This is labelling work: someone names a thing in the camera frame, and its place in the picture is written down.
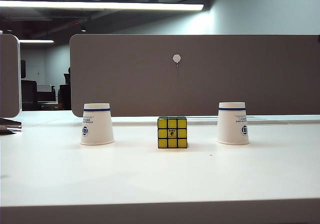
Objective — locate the long ceiling light strip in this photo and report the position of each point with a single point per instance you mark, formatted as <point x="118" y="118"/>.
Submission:
<point x="100" y="5"/>

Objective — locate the seated person in background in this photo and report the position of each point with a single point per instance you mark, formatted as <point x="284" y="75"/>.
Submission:
<point x="65" y="96"/>

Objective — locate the wide grey desk partition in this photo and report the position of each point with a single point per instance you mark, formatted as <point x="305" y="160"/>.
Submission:
<point x="212" y="86"/>

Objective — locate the white paper cup blue logo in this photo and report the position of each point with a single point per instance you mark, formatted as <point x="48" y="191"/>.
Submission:
<point x="230" y="130"/>
<point x="97" y="130"/>

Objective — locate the black background cabinet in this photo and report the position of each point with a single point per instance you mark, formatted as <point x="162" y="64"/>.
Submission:
<point x="28" y="94"/>

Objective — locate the white background box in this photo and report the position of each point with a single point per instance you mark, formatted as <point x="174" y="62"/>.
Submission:
<point x="45" y="88"/>

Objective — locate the narrow grey desk partition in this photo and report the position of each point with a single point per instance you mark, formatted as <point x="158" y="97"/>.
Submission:
<point x="8" y="79"/>

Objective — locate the short ceiling light strip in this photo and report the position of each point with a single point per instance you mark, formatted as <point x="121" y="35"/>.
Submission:
<point x="36" y="41"/>

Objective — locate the white round adhesive hook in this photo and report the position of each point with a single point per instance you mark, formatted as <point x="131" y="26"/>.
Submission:
<point x="177" y="58"/>

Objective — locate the dark flat object on desk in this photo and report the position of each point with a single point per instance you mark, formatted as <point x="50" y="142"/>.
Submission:
<point x="8" y="128"/>

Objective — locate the Rubik's cube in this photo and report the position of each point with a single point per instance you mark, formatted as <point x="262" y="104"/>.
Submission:
<point x="172" y="134"/>

